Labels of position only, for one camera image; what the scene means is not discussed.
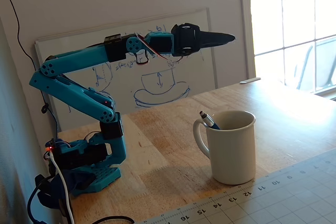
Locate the whiteboard with blue writing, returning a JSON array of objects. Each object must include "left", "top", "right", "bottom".
[{"left": 34, "top": 7, "right": 218, "bottom": 132}]

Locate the dark blue cable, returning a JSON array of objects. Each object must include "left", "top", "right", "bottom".
[{"left": 27, "top": 180, "right": 44, "bottom": 224}]

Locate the dark blue table clamp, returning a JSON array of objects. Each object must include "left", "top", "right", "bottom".
[{"left": 35, "top": 170, "right": 95, "bottom": 210}]

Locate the black cable on table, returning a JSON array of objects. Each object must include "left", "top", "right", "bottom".
[{"left": 89, "top": 216, "right": 136, "bottom": 224}]

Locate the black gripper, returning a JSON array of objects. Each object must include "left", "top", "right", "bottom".
[{"left": 172, "top": 23, "right": 236, "bottom": 57}]

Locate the outdoor patio chair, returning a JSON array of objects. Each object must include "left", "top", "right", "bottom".
[{"left": 296, "top": 36, "right": 336, "bottom": 93}]

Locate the white framed window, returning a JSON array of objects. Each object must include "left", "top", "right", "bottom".
[{"left": 246, "top": 0, "right": 336, "bottom": 101}]

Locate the white usb cable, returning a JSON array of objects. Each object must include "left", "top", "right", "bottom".
[{"left": 48, "top": 153, "right": 76, "bottom": 224}]

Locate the grey gridded cutting mat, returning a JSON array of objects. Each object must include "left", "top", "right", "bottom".
[{"left": 136, "top": 148, "right": 336, "bottom": 224}]

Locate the thin black wall cable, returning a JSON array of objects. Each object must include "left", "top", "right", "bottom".
[{"left": 3, "top": 0, "right": 60, "bottom": 141}]

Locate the cream ceramic mug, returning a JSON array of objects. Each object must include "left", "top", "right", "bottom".
[{"left": 192, "top": 110, "right": 257, "bottom": 186}]

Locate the blue and silver pen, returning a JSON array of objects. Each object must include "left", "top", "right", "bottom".
[{"left": 198, "top": 111, "right": 221, "bottom": 130}]

